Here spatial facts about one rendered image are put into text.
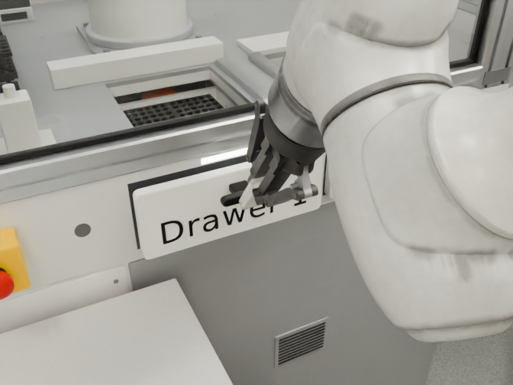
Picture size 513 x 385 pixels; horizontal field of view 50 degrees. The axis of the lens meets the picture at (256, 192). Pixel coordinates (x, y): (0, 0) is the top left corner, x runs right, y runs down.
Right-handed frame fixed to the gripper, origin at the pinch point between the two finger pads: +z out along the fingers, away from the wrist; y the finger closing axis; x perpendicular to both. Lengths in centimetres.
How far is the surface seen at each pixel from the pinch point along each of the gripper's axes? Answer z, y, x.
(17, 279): 8.5, 0.0, 30.7
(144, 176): 5.0, 8.0, 12.2
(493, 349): 85, -41, -88
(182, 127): 0.9, 11.9, 6.0
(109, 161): 2.5, 10.2, 16.4
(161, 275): 19.8, -2.4, 11.7
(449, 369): 85, -40, -71
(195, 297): 25.5, -6.4, 6.5
